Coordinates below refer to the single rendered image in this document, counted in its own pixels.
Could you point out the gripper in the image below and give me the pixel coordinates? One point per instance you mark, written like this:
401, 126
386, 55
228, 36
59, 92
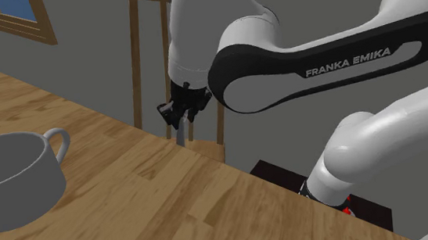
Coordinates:
186, 95

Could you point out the grey metal utensil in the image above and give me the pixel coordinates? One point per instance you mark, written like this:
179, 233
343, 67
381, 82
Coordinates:
182, 135

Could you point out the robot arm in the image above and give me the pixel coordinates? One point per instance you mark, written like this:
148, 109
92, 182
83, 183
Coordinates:
372, 141

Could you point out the wooden chair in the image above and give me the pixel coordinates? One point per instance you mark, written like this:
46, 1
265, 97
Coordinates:
136, 64

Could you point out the wooden framed window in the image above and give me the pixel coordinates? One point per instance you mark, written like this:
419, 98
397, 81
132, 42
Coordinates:
34, 24

